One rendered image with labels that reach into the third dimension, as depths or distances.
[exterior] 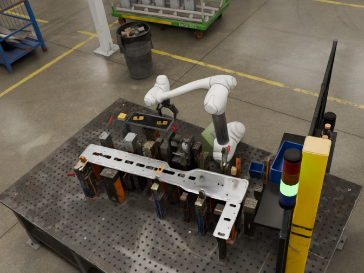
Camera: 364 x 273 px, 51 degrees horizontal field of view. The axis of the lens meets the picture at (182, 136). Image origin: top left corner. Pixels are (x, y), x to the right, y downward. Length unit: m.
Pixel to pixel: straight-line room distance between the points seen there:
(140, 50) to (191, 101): 1.05
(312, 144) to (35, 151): 3.98
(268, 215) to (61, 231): 1.58
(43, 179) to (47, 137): 1.66
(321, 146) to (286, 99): 3.60
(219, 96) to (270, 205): 0.80
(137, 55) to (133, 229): 3.16
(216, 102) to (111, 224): 1.25
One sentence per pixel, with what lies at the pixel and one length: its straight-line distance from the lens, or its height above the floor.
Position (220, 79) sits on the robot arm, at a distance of 2.73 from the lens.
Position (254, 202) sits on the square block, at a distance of 2.59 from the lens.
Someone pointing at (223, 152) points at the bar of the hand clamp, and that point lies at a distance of 2.70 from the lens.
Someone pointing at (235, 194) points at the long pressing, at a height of 1.00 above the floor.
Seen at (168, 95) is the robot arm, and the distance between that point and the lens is 2.90.
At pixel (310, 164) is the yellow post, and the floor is 1.93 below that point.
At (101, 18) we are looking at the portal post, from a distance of 6.46.
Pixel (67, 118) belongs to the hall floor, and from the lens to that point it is 5.40.
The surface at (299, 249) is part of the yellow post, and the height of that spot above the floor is 1.31.
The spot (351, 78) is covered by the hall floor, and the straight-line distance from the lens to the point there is 5.71.
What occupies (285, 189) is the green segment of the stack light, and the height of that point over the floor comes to 1.91.
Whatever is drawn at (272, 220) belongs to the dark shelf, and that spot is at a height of 1.03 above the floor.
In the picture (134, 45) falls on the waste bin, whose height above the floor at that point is 0.58.
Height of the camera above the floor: 3.10
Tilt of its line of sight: 42 degrees down
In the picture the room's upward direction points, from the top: 8 degrees counter-clockwise
